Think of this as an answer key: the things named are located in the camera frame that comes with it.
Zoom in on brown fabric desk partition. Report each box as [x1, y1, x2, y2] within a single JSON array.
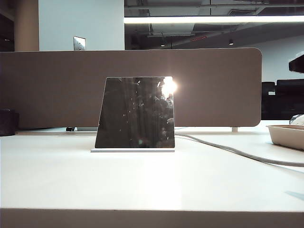
[[0, 47, 262, 130]]

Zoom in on silver wall switch plate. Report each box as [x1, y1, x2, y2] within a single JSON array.
[[73, 36, 86, 51]]

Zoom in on wide black office chair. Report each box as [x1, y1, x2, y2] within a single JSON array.
[[275, 79, 304, 121]]

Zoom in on long white ceiling light strip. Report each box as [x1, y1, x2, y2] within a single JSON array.
[[123, 15, 304, 24]]

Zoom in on beige shallow tray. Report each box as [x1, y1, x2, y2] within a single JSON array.
[[266, 124, 304, 151]]

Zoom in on black round container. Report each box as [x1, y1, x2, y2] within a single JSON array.
[[0, 109, 20, 137]]

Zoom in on grey-white cable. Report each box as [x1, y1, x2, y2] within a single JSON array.
[[175, 133, 304, 168]]

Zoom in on narrow black office chair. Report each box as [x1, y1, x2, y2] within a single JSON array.
[[261, 81, 276, 121]]

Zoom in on white crumpled cloth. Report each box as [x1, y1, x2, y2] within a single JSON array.
[[289, 114, 304, 126]]

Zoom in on mirror with white base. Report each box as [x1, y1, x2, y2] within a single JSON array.
[[90, 76, 176, 153]]

